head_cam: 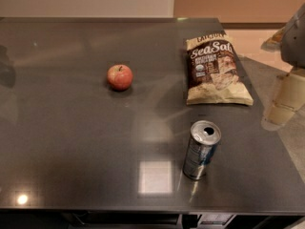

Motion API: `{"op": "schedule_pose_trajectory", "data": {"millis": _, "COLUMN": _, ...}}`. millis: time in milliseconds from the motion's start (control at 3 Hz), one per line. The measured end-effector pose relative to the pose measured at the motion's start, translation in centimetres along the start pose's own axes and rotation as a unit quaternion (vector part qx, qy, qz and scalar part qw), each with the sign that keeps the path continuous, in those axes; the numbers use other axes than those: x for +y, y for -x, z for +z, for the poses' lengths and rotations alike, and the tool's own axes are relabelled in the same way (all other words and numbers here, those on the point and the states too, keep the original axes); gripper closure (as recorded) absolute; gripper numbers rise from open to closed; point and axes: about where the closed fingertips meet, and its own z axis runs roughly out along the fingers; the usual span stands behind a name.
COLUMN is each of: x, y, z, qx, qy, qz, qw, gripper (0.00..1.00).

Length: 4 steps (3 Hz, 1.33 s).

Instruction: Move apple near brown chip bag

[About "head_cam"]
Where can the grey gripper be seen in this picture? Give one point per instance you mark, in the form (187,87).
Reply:
(294,47)

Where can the red apple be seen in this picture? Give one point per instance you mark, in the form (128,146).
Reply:
(119,77)

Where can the silver blue drink can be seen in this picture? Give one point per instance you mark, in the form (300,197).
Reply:
(204,139)

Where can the brown sea salt chip bag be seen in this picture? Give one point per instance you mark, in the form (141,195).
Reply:
(212,72)

